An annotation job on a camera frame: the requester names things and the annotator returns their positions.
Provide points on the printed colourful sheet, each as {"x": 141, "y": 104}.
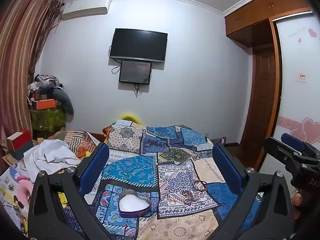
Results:
{"x": 12, "y": 195}

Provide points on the brown wooden door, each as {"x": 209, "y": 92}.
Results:
{"x": 265, "y": 97}

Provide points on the white cloth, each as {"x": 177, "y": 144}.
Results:
{"x": 51, "y": 157}

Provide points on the striped brown curtain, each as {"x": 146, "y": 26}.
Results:
{"x": 20, "y": 67}

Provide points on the pile of jewelry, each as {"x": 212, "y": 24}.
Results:
{"x": 192, "y": 192}

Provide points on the green patterned cloth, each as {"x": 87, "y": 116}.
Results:
{"x": 47, "y": 118}

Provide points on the patchwork printed blanket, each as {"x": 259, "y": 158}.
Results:
{"x": 170, "y": 160}

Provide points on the person's right hand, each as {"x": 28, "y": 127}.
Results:
{"x": 297, "y": 198}

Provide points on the white heart-print sliding door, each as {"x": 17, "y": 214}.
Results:
{"x": 298, "y": 80}

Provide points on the small black wall monitor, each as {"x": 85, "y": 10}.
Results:
{"x": 135, "y": 72}

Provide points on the white air conditioner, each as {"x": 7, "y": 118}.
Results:
{"x": 86, "y": 7}

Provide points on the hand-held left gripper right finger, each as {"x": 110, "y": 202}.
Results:
{"x": 226, "y": 170}

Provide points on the pile of clothes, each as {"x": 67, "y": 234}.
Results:
{"x": 46, "y": 82}

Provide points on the white wall switch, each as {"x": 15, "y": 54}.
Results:
{"x": 302, "y": 76}

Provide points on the orange box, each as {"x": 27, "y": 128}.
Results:
{"x": 45, "y": 103}

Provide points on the red box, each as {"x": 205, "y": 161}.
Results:
{"x": 20, "y": 138}

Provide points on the striped orange cloth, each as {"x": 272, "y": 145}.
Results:
{"x": 77, "y": 140}

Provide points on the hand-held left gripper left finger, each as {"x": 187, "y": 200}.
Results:
{"x": 96, "y": 166}

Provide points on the pink plush toy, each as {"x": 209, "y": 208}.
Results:
{"x": 23, "y": 185}

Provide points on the large black wall television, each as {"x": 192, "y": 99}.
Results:
{"x": 138, "y": 45}

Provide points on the wooden overhead cabinet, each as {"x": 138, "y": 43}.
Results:
{"x": 265, "y": 12}

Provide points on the purple heart-shaped tin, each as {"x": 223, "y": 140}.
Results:
{"x": 135, "y": 205}

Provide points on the yellow plastic object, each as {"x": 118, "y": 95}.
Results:
{"x": 130, "y": 118}

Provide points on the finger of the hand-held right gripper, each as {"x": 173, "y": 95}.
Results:
{"x": 280, "y": 151}
{"x": 292, "y": 140}

